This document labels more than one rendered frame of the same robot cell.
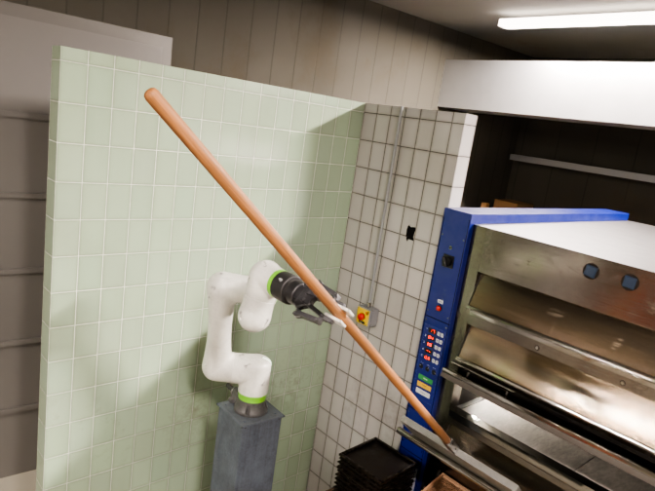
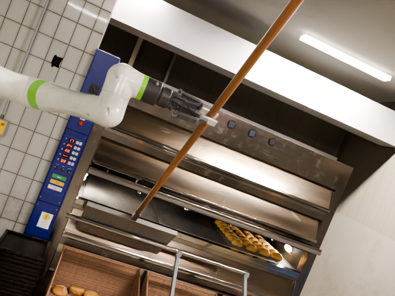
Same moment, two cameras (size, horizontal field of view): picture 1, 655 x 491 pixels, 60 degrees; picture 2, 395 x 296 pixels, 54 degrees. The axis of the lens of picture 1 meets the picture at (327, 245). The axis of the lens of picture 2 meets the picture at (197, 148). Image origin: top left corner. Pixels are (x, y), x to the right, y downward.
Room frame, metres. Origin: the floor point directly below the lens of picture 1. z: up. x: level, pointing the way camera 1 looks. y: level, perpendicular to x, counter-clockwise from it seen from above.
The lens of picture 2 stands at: (0.77, 1.20, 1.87)
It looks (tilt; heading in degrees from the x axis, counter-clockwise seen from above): 2 degrees down; 300
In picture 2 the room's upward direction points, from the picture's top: 22 degrees clockwise
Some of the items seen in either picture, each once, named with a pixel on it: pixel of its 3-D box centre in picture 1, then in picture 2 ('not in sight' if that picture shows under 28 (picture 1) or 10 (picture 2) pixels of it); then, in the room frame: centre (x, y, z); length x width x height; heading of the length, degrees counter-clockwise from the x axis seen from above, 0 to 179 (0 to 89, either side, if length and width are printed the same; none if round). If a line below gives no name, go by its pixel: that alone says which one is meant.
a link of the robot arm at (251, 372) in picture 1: (251, 376); not in sight; (2.27, 0.24, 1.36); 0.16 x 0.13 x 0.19; 93
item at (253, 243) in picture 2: not in sight; (247, 238); (1.82, -2.06, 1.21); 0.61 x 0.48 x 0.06; 134
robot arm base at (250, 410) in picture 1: (245, 396); not in sight; (2.31, 0.27, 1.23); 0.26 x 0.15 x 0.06; 41
